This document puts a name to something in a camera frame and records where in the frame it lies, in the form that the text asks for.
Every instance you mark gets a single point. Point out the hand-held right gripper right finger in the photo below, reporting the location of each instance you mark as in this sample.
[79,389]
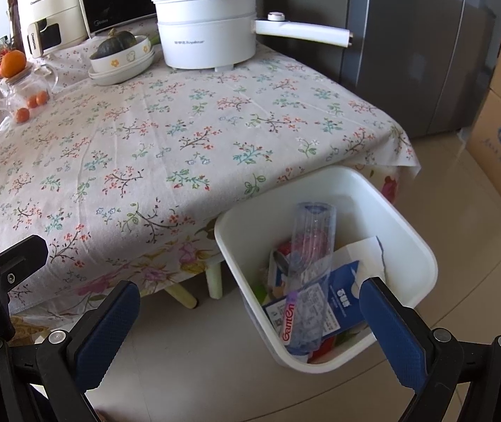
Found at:
[395,329]

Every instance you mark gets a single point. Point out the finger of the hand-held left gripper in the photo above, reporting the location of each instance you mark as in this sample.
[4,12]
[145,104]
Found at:
[17,257]

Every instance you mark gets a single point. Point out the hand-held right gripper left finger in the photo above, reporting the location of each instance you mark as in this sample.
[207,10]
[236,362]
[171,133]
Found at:
[105,329]

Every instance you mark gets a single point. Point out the blue and white carton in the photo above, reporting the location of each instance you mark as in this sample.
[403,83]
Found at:
[342,290]

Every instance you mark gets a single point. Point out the torn white cardboard box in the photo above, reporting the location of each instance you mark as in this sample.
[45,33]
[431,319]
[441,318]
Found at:
[364,255]

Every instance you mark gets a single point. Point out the clear plastic bottle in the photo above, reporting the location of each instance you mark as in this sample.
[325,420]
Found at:
[312,237]

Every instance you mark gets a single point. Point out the red instant noodle bowl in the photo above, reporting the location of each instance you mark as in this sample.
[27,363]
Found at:
[284,246]

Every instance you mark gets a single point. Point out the green snack bag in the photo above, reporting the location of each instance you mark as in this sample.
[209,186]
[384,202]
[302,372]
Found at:
[261,292]

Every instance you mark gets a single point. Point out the white plastic bin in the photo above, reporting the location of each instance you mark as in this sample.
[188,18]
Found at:
[351,193]

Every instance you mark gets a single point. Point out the cream table leg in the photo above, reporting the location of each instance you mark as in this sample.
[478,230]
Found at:
[214,281]
[182,295]

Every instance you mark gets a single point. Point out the flowered plastic undercloth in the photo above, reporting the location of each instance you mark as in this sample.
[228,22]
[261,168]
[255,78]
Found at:
[167,268]

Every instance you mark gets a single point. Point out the small orange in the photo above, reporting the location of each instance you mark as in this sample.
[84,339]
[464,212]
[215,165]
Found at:
[42,98]
[22,115]
[32,102]

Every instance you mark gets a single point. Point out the glass teapot with wooden lid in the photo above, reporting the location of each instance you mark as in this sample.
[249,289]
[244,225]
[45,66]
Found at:
[17,92]

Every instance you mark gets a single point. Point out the large orange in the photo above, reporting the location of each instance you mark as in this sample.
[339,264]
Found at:
[13,63]

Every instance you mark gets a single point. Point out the floral tablecloth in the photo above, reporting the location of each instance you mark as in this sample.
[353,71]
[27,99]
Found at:
[167,140]

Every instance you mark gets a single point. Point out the glass vase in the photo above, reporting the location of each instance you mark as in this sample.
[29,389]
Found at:
[17,26]

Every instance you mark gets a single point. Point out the cream patterned bowl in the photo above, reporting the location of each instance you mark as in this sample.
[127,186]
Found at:
[123,61]

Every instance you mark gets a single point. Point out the dark green pumpkin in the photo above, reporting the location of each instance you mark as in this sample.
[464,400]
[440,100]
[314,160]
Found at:
[116,44]

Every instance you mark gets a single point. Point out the cream air fryer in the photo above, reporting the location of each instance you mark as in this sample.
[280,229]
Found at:
[53,4]

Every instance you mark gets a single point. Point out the white electric cooking pot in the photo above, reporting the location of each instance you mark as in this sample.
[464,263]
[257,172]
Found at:
[206,35]

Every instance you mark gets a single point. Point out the grey refrigerator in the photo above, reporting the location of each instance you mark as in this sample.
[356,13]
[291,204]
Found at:
[386,30]

